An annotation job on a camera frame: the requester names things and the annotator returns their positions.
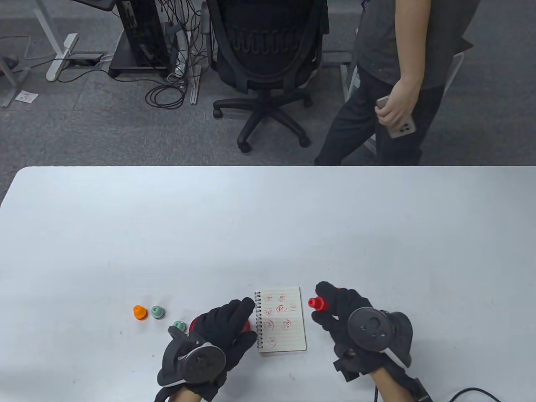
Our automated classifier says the black white left hand controller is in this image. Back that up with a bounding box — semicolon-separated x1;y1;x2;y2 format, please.
157;325;227;388

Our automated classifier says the person's left hand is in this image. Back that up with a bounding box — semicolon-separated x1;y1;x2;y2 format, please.
188;297;258;401

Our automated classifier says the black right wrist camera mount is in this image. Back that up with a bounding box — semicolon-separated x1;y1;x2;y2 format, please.
334;348;432;402

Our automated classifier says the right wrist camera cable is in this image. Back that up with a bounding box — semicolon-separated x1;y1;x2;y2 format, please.
447;388;499;402

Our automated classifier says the grey desk leg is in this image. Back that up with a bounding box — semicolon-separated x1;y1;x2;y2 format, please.
0;63;32;108

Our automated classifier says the grey floor outlet cover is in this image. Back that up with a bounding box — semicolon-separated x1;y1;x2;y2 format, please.
322;50;350;66

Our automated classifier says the black white right hand controller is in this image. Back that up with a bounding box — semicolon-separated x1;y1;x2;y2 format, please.
348;307;413;369

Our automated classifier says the beige smartphone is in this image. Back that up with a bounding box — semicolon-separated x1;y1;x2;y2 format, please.
376;95;417;139

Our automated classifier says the slim white desk leg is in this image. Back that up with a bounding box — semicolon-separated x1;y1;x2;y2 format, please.
174;21;202;105

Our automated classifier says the black white hand controller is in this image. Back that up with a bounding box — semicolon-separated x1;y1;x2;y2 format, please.
348;307;413;369
157;325;227;388

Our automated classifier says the white T-shaped desk leg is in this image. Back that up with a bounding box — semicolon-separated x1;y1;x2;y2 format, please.
34;0;79;82

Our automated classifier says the spiral lined notebook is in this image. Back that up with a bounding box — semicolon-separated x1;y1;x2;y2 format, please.
254;286;307;353

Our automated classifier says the black computer tower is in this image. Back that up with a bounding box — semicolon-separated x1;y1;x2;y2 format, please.
115;0;170;67

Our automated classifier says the black computer stand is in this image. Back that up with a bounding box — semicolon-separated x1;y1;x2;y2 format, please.
108;29;178;79

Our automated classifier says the black mesh office chair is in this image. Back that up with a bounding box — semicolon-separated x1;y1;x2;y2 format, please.
201;0;331;153

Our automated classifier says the bundle of black cables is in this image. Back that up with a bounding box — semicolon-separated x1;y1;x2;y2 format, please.
144;0;206;110

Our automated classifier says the person's right forearm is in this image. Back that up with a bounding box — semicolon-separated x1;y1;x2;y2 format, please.
371;368;409;402

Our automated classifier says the black power strip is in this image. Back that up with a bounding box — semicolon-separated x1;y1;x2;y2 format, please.
72;52;105;66

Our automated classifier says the person's right hand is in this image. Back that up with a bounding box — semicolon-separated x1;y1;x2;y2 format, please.
312;281;415;381

